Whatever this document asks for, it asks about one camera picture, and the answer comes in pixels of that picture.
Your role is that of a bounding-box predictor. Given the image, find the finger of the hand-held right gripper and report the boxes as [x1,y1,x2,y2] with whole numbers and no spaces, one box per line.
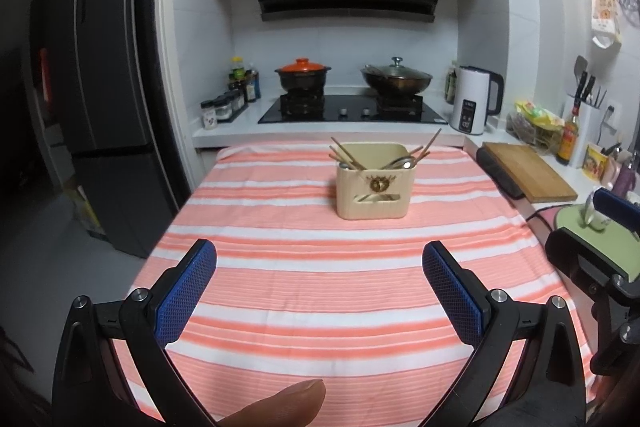
[596,188,640,239]
[545,227,640,375]

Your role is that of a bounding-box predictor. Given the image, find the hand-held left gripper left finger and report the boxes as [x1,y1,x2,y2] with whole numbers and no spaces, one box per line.
[52,238,218,427]

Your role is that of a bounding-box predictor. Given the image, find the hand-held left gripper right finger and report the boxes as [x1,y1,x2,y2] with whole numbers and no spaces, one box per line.
[422,241,587,427]

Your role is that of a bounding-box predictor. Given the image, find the cream utensil holder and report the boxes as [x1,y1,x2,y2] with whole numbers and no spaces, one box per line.
[335,142,419,221]

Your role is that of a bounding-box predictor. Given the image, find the person's left hand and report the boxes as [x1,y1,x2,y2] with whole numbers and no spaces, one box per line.
[214,379,327,427]

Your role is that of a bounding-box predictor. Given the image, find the purple bottle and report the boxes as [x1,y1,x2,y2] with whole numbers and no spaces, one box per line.
[612,156,639,198]

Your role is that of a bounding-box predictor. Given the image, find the pink cup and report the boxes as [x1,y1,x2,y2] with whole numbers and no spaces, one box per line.
[599,151,619,184]

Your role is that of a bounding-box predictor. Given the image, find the green cutting mat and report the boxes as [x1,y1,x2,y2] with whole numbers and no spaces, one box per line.
[552,204,640,249]

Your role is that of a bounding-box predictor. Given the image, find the yellow printed mug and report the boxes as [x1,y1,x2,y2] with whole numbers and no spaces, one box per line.
[582,143,610,180]

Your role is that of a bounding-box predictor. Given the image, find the white knife caddy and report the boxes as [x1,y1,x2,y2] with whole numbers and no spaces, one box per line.
[564,94,602,168]

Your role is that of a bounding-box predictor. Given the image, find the yellow label sauce bottle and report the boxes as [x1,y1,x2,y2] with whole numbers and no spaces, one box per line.
[555,104,581,166]

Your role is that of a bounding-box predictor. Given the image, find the wooden cutting board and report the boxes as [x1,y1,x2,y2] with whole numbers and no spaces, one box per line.
[482,142,579,203]

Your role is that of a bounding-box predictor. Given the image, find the plastic bag of noodles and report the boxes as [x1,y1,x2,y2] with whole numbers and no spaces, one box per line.
[504,99,566,146]

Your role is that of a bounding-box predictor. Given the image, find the black appliance under board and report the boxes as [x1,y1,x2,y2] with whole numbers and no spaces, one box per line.
[475,147,526,200]

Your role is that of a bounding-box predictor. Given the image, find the orange white striped tablecloth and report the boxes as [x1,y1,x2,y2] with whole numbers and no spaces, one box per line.
[112,141,608,427]

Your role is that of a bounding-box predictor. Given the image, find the black kitchen tools in caddy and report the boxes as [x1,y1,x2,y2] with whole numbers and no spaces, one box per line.
[572,55,609,108]

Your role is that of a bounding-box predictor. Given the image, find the white electric kettle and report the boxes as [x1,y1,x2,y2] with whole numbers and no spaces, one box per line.
[448,65,505,136]

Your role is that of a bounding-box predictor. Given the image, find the row of spice jars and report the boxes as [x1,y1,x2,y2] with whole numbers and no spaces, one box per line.
[199,89,249,130]

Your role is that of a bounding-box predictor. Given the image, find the hanging plastic bag pack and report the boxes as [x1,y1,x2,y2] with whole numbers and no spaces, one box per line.
[589,0,624,48]

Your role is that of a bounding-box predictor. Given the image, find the green glass bottle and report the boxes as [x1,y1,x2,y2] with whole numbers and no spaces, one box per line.
[444,61,459,103]

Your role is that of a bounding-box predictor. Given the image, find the black gas cooktop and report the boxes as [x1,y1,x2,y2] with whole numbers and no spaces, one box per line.
[257,94,449,126]

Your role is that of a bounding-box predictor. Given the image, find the black wok with glass lid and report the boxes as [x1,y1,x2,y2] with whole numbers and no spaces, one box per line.
[360,56,434,96]

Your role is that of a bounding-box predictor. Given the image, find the dark refrigerator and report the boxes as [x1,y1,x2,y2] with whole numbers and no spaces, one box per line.
[29,0,172,259]

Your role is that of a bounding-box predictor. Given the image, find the clay pot with orange lid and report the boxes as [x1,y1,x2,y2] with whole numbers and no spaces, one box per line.
[273,58,332,93]

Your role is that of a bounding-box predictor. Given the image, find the red item beside refrigerator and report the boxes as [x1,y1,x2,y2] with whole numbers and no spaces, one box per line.
[38,48,51,104]

